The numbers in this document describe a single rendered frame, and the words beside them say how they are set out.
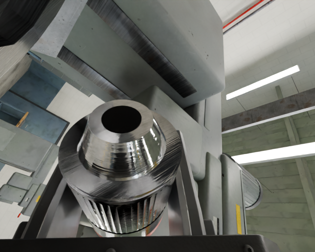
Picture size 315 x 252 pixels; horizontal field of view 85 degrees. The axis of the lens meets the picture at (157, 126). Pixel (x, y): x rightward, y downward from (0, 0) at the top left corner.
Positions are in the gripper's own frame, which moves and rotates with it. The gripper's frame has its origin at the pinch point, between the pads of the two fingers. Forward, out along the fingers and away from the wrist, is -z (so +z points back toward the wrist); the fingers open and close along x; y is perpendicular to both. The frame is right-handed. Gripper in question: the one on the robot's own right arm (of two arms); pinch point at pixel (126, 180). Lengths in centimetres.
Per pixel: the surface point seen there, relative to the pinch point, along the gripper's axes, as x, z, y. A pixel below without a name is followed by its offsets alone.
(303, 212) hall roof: -356, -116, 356
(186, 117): -14.8, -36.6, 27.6
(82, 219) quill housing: 9.9, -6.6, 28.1
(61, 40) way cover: 25, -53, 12
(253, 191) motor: -57, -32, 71
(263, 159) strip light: -216, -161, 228
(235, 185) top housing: -37, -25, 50
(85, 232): 10.0, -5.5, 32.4
